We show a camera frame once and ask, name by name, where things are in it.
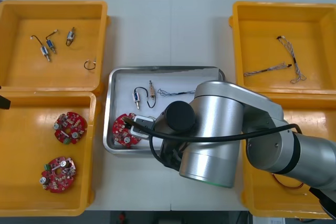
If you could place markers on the yellow-orange plastic bin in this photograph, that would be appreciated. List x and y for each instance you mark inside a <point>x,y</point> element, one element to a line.
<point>262,37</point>
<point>262,203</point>
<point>73,79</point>
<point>39,197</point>

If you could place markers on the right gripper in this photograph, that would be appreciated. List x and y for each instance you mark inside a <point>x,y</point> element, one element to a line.
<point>170,155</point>

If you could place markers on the white sheet liner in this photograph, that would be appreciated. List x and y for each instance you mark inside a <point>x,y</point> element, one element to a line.
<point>123,85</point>

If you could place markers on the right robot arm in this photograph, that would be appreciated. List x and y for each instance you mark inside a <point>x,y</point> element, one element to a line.
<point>215,129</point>

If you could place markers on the steel tray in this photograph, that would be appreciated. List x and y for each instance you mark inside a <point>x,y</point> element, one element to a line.
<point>107,129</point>

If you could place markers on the round red circuit board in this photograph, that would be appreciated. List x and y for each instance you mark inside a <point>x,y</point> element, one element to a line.
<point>70,128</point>
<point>119,129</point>
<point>58,174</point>

